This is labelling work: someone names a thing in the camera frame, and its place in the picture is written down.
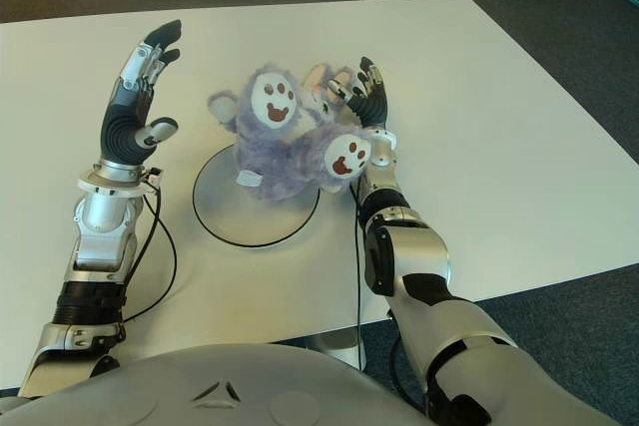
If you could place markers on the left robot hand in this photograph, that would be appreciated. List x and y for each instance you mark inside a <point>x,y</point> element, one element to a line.
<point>135,122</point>

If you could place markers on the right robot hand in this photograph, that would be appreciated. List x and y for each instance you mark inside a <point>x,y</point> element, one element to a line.
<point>372,104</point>

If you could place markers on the purple plush bunny doll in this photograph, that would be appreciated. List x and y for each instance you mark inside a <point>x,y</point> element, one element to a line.
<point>294,146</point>

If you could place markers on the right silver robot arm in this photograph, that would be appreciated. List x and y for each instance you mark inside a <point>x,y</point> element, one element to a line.
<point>419,251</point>

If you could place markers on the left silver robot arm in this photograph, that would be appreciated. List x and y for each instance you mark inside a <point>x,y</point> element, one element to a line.
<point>90,256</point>

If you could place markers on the white plate black rim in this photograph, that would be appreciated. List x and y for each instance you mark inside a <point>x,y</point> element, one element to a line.
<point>224,211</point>

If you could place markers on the silver table base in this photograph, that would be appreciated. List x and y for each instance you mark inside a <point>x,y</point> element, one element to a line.
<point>339,346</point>

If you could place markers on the grey robot torso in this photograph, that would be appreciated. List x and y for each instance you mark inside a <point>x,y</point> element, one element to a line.
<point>224,386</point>

